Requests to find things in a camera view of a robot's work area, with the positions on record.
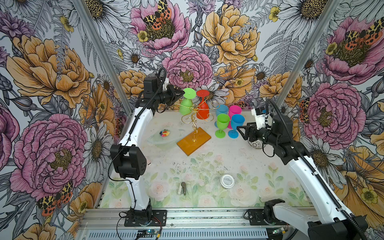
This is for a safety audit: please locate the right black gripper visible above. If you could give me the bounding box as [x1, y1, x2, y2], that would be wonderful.
[236, 122, 280, 147]

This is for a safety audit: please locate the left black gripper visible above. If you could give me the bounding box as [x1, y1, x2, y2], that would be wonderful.
[155, 83, 186, 106]

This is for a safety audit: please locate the cyan wine glass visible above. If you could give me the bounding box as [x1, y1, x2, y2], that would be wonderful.
[228, 114, 245, 139]

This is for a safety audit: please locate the green wine glass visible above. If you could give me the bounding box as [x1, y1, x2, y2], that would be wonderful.
[179, 88, 197, 116]
[215, 114, 230, 139]

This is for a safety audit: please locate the magenta wine glass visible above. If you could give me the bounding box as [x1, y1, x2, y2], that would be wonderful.
[228, 105, 243, 129]

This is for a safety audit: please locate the red wine glass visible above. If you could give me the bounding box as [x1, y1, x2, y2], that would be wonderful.
[197, 90, 210, 120]

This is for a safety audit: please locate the light blue wine glass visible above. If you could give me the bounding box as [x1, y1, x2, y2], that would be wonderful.
[216, 105, 229, 117]

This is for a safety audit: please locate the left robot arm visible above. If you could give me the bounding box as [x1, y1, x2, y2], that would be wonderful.
[110, 67, 184, 227]

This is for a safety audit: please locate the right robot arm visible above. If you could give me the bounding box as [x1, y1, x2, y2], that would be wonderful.
[236, 99, 368, 240]

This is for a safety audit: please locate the orange wooden rack base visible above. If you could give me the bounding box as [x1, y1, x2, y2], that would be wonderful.
[177, 128, 212, 156]

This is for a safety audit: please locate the white mesh sink strainer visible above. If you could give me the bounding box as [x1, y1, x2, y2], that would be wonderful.
[248, 140, 264, 149]

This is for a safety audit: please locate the clear dish with candies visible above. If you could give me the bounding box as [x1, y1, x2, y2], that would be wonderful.
[147, 128, 186, 145]

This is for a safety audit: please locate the white round jar lid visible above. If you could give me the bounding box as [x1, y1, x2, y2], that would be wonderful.
[220, 174, 235, 189]

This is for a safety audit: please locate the small grey key fob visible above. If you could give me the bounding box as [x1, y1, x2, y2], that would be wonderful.
[178, 182, 187, 196]

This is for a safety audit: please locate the gold wire glass rack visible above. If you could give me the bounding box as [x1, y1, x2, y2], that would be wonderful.
[175, 95, 216, 131]

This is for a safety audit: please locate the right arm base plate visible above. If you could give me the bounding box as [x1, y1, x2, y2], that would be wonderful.
[243, 209, 287, 226]

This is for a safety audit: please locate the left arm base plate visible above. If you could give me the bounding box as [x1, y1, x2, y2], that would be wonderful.
[124, 210, 168, 227]

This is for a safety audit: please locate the aluminium front rail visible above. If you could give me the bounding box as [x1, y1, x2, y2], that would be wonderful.
[76, 207, 317, 240]

